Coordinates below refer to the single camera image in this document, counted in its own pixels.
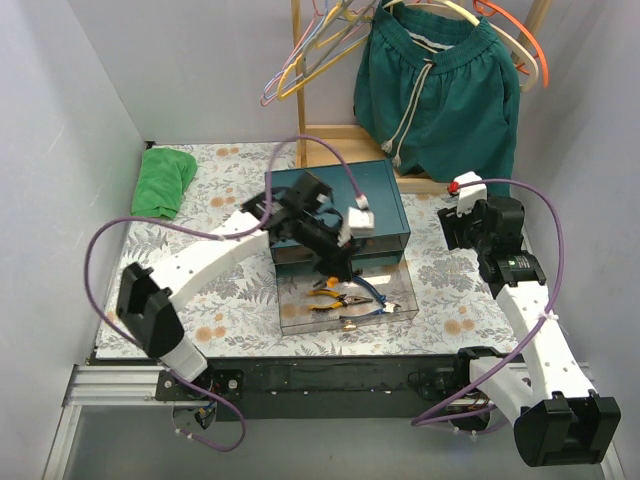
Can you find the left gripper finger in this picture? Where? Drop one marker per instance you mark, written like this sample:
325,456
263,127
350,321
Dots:
344,264
326,269

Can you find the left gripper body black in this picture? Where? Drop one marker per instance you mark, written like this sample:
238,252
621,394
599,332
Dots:
329,251

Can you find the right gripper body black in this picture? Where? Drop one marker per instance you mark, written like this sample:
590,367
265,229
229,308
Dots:
451,225

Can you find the orange handled cutters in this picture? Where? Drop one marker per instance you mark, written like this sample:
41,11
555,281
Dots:
326,284

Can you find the yellow handled pliers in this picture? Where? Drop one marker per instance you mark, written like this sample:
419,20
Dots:
339,300

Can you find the blue handled cutters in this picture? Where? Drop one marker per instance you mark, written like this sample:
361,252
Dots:
385,306

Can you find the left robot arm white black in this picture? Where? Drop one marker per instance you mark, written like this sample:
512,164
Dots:
150,298

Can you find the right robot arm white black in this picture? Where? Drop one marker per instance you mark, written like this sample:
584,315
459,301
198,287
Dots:
557,415

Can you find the teal drawer box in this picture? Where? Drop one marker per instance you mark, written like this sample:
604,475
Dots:
377,181

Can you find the green shorts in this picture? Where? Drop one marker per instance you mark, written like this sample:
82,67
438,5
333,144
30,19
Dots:
439,96

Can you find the cream hanger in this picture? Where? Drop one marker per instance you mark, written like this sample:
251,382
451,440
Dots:
533,66

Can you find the yellow hanger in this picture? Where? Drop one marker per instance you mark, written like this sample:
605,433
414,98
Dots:
289,85

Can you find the green folded cloth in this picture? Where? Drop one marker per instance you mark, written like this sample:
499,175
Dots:
165,175

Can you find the orange hanger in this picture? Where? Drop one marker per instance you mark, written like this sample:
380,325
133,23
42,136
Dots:
520,35

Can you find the pink hanger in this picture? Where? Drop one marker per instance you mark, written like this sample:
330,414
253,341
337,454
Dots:
301,37

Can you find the grey hanger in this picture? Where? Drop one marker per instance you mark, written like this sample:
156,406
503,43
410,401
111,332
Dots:
344,30

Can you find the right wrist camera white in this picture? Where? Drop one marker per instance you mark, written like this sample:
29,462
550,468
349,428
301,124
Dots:
468,190

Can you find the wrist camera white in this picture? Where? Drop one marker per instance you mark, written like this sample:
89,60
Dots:
468,190
357,221

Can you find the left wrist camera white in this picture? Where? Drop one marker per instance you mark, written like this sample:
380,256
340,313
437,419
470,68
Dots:
357,221

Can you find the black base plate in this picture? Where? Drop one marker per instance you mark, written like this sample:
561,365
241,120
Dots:
317,387

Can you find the aluminium rail frame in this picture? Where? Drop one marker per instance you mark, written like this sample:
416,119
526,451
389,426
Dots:
131,420

